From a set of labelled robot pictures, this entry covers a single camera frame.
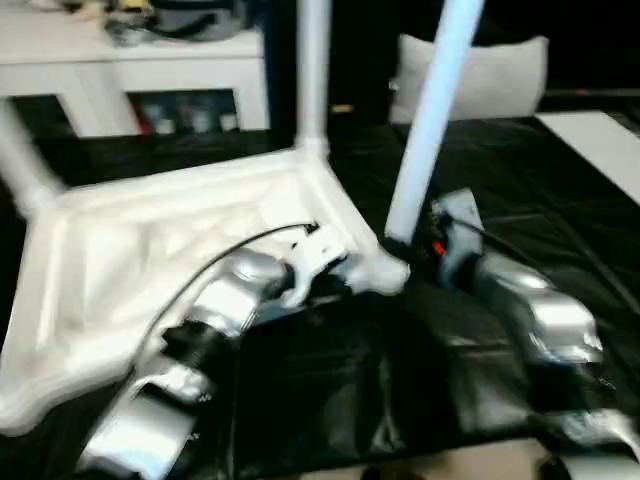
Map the white plastic table leg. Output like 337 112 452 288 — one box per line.
294 0 332 156
0 97 69 211
384 0 487 246

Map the white plastic table top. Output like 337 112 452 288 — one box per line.
0 142 411 436

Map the black work mat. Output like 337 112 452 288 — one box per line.
0 114 640 480

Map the grey cushion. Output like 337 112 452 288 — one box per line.
388 33 550 124

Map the white board on right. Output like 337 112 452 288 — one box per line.
534 112 640 201

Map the black cabinet with gold label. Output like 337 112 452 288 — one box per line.
264 0 406 131

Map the black monitor with red logo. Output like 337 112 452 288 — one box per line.
544 88 640 99

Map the grey round helmet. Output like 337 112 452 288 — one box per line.
149 0 251 42

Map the dark clutter pile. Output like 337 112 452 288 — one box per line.
104 14 156 47

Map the white glass-door cabinet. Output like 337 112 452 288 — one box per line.
0 0 271 139

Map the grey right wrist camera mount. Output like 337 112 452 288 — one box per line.
430 188 484 289

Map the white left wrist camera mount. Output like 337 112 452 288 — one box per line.
284 222 351 307

